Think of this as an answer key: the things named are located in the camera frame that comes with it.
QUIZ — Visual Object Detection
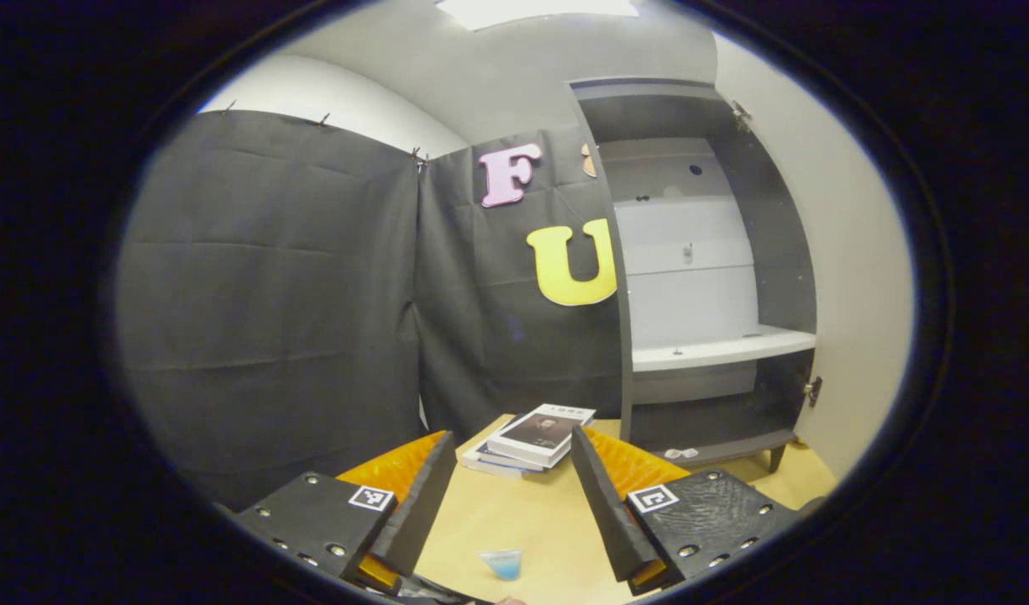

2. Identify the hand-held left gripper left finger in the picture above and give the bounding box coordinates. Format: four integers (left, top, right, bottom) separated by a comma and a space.
231, 430, 457, 597

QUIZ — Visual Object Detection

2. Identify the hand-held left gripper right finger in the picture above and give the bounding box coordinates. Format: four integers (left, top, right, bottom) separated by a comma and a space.
570, 425, 802, 597

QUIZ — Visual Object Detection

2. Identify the white and blue bottle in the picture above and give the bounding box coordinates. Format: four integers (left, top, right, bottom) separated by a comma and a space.
478, 550, 524, 581

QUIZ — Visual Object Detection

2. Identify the grey cabinet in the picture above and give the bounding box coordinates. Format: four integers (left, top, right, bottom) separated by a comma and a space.
568, 76, 818, 474

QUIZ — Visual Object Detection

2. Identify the black backdrop cloth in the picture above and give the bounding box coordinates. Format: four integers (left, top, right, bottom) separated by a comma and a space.
113, 108, 626, 507

